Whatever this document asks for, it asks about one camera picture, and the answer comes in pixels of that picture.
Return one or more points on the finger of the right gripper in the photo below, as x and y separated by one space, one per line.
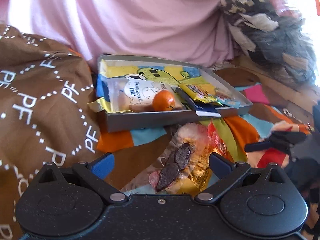
283 141

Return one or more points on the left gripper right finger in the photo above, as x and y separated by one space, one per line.
229 174

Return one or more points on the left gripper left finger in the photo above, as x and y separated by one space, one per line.
93 175

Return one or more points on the red spicy strip snack pack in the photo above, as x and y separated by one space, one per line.
215 144

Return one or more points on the gold foil snack pack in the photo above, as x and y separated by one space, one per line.
196 176

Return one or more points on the dark jerky clear pack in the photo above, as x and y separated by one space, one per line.
165 170

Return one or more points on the blue white snack tube pack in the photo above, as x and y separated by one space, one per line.
201 109

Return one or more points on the yellow snack bar pack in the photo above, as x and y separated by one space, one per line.
204 93

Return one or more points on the toast bread pack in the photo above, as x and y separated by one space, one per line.
136 95

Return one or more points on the orange mandarin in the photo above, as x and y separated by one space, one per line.
163 101

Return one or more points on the brown PF patterned blanket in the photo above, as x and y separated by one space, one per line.
45 116

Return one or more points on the grey box with cartoon drawing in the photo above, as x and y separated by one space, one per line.
173 73

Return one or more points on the plastic bag of clothes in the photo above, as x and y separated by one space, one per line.
272 34

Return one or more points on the pink hanging sheet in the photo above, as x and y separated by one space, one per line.
191 31

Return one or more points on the wooden bed frame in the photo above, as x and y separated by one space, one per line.
301 99

